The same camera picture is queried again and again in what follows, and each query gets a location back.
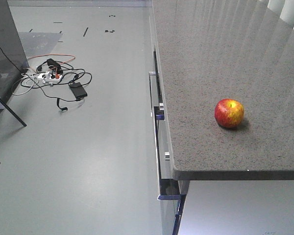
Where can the red yellow apple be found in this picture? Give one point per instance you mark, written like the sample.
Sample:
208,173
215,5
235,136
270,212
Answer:
229,113

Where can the black power adapter brick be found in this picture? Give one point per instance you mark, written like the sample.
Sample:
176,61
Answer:
78,90

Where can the grey stone kitchen counter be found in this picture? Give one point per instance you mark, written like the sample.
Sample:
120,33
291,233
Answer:
234,181

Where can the white power strip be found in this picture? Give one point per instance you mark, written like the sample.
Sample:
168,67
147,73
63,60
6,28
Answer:
50,77

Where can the black stand leg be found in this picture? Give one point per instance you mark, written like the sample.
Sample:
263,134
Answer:
13,113

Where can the dark grey panel board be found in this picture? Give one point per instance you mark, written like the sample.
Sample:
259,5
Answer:
13,62

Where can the chrome upper drawer handle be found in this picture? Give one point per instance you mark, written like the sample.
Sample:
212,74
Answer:
156,100

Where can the chrome drawer handle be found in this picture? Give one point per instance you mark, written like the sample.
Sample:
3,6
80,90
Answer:
156,100
168,187

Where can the chrome lower drawer handle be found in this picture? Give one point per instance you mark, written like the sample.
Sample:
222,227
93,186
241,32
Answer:
168,187

